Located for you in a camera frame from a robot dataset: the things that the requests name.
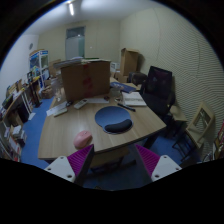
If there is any white remote control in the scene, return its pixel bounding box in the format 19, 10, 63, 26
74, 99, 88, 110

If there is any ceiling light tube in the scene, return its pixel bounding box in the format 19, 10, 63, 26
69, 3, 74, 16

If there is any large cardboard box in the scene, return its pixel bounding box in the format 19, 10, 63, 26
61, 61, 110, 101

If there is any black pen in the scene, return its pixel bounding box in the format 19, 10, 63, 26
117, 103, 136, 112

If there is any open white notebook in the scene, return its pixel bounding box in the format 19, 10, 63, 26
122, 92, 146, 106

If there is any white door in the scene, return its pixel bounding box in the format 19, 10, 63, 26
65, 27, 85, 59

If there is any wooden chair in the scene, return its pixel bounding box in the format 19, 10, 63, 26
173, 101, 215, 158

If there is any wooden bookshelf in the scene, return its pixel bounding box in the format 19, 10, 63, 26
0, 78, 41, 162

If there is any tall cardboard box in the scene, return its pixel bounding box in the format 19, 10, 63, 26
120, 48, 139, 76

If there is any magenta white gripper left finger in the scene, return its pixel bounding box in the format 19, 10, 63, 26
45, 144, 94, 186

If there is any pink computer mouse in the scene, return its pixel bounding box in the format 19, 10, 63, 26
73, 130, 92, 148

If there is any blue folder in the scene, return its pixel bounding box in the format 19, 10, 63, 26
110, 82, 135, 93

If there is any blue white display cabinet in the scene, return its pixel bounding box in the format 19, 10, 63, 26
29, 50, 50, 88

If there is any black office chair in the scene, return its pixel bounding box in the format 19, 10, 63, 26
140, 66, 176, 119

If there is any white paper sheet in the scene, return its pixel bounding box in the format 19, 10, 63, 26
86, 98, 109, 104

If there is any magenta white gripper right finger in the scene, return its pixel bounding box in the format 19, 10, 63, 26
135, 144, 181, 182

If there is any blue mouse pad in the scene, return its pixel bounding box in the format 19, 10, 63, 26
95, 106, 133, 134

